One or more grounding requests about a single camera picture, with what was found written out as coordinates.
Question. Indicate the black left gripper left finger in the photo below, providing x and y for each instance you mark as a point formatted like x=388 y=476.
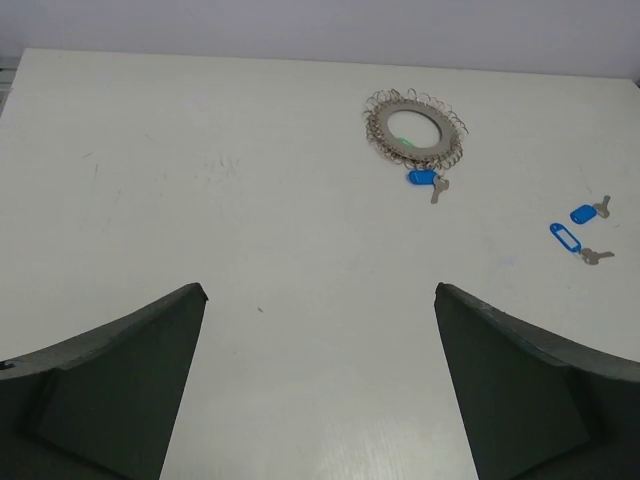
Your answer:
x=102 y=404

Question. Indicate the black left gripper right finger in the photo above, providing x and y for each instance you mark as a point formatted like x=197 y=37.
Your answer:
x=536 y=405

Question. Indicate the blue windowed tag key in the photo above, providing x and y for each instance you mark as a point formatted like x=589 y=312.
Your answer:
x=571 y=243

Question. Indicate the solid blue tag key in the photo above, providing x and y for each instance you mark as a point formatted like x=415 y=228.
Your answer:
x=586 y=212

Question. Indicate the blue tag key on ring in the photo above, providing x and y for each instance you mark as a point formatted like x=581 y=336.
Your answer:
x=429 y=178

